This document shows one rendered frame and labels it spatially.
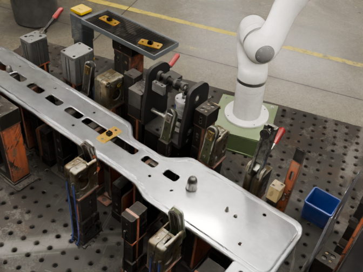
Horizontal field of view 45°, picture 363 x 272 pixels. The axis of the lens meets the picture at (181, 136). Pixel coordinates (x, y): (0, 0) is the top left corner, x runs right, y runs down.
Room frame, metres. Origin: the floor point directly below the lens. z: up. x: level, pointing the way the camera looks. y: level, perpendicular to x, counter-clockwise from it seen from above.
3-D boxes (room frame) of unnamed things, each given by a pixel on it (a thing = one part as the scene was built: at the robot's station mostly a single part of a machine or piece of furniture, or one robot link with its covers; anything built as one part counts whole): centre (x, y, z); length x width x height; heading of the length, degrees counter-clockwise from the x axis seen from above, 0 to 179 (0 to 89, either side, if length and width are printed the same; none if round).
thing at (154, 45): (1.41, 0.15, 1.17); 0.08 x 0.04 x 0.01; 74
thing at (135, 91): (1.26, 0.15, 0.89); 0.13 x 0.11 x 0.38; 146
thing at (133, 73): (1.31, 0.19, 0.90); 0.05 x 0.05 x 0.40; 56
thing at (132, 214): (0.78, 0.11, 0.84); 0.11 x 0.08 x 0.29; 146
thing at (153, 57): (1.48, 0.24, 1.16); 0.37 x 0.14 x 0.02; 56
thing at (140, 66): (1.48, 0.24, 0.92); 0.10 x 0.08 x 0.45; 56
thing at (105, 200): (1.09, 0.23, 0.84); 0.13 x 0.05 x 0.29; 146
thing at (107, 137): (1.07, 0.24, 1.01); 0.08 x 0.04 x 0.01; 145
